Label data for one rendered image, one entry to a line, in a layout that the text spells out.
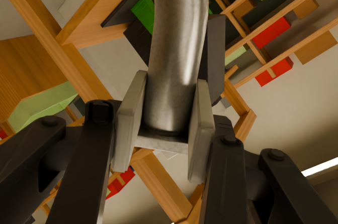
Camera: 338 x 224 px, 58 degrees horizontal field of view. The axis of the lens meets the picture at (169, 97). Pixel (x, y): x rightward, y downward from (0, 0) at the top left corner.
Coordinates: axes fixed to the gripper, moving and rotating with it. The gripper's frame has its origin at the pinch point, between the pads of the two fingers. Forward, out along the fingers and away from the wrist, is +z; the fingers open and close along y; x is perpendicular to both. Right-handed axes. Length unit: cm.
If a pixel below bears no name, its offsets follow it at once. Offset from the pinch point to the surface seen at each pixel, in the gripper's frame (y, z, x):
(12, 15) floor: -146, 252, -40
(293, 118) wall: 247, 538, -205
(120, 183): -62, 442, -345
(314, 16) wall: 226, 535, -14
